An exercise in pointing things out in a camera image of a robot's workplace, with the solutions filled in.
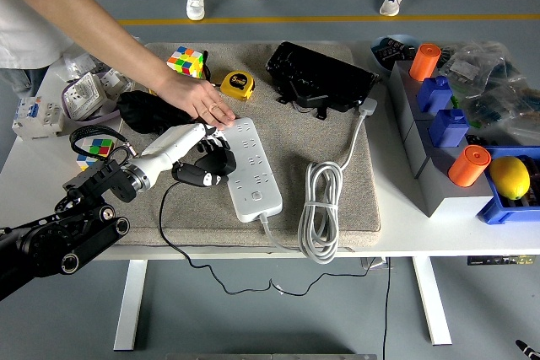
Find orange cylinder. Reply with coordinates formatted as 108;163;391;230
408;42;442;82
447;144;492;188

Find light blue bowl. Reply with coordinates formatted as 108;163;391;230
370;34;423;74

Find blue storage bin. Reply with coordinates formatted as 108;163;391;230
476;144;540;225

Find black plug adapter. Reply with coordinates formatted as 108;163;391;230
192;147;237;176

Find black ribbed device case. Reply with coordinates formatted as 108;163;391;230
265;41;380;121

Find hanging black cable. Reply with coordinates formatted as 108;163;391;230
381;256;393;360

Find black table control panel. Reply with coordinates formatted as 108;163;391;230
467;254;533;266

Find dark circuit boards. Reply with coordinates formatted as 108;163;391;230
374;37;419;62

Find yellow lemon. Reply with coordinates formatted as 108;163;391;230
489;156;531;201

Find white table leg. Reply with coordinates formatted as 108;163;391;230
112;258;149;352
411;256;453;347

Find white circuit breaker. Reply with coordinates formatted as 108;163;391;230
11;96;65;142

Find yellow tape measure round label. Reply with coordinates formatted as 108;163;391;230
219;70;257;102

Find white power strip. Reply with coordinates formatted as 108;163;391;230
221;117;284;223

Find blue plastic block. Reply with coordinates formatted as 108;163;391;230
428;108;470;149
416;75;455;115

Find person's right hand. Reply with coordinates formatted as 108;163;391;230
158;75;237;129

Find thin black adapter cord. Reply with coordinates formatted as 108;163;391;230
159;180;381;298

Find clear bag of components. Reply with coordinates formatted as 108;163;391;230
459;81;540;146
438;40;528;98

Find large Rubik's cube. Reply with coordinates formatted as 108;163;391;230
166;46;206;79

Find lavender bowl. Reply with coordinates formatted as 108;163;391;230
61;77;123;125

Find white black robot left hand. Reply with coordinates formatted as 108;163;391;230
141;122;238;188

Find white wall socket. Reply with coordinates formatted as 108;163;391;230
100;67;132;95
65;72;106;120

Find grey-brown mat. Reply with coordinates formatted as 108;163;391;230
91;41;383;250

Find grey block holder box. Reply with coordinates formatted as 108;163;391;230
387;59;494;218

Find small Rubik's cube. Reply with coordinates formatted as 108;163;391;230
75;137;116;172

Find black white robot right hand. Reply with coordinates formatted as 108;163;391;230
515;338;540;360

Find white power strip cable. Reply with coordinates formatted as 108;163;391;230
257;97;379;266

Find black cloth bag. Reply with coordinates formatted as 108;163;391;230
116;89;199;136

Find clear bag of parts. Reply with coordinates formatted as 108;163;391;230
62;52;115;83

